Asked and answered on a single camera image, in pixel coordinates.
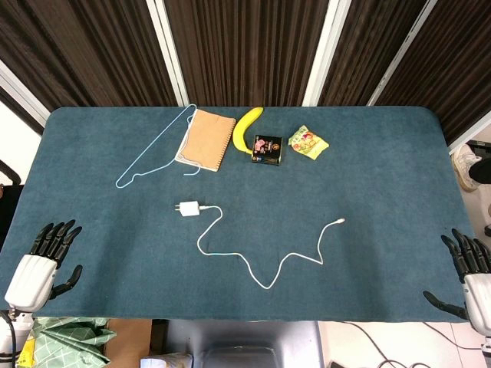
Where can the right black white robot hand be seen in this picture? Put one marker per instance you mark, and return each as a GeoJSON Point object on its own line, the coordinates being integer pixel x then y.
{"type": "Point", "coordinates": [477, 291]}

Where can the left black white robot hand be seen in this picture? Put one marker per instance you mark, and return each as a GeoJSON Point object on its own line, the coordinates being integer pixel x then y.
{"type": "Point", "coordinates": [32, 278]}

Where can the white plastic block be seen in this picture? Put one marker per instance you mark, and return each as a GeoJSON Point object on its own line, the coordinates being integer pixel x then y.
{"type": "Point", "coordinates": [190, 209]}

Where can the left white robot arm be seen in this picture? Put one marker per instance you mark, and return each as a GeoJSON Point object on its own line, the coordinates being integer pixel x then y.
{"type": "Point", "coordinates": [21, 320]}

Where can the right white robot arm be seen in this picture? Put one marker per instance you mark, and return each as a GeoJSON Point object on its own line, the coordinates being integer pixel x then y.
{"type": "Point", "coordinates": [484, 330]}

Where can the green patterned bag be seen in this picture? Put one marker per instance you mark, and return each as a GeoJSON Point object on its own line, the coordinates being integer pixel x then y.
{"type": "Point", "coordinates": [69, 341]}

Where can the yellow printed packet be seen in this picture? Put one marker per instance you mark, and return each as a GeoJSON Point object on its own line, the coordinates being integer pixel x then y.
{"type": "Point", "coordinates": [27, 354]}

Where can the black trouser leg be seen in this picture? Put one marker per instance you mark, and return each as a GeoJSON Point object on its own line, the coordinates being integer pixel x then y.
{"type": "Point", "coordinates": [482, 170]}

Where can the beige sneaker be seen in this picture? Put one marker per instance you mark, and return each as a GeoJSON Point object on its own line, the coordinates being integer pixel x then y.
{"type": "Point", "coordinates": [464, 165]}

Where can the blue table cloth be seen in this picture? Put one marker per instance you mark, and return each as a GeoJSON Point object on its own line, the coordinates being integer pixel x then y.
{"type": "Point", "coordinates": [364, 199]}

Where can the white blue packet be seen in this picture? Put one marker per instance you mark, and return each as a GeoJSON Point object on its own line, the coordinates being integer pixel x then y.
{"type": "Point", "coordinates": [165, 362]}

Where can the grey chair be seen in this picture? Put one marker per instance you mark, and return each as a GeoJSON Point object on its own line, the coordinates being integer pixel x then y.
{"type": "Point", "coordinates": [238, 339]}

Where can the brown spiral notebook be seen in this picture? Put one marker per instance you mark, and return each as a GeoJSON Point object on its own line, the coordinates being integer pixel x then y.
{"type": "Point", "coordinates": [207, 140]}

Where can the yellow green snack packet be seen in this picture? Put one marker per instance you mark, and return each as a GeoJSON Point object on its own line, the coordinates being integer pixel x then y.
{"type": "Point", "coordinates": [308, 143]}

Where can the black printed box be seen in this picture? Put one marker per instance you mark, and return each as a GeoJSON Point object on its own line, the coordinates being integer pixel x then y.
{"type": "Point", "coordinates": [268, 151]}

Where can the yellow banana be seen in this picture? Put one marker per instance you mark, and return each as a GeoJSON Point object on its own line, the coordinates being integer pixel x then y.
{"type": "Point", "coordinates": [241, 132]}

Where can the white partition frame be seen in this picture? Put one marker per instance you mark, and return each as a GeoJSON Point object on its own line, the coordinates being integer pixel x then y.
{"type": "Point", "coordinates": [324, 53]}
{"type": "Point", "coordinates": [472, 132]}
{"type": "Point", "coordinates": [169, 53]}
{"type": "Point", "coordinates": [403, 53]}
{"type": "Point", "coordinates": [23, 97]}

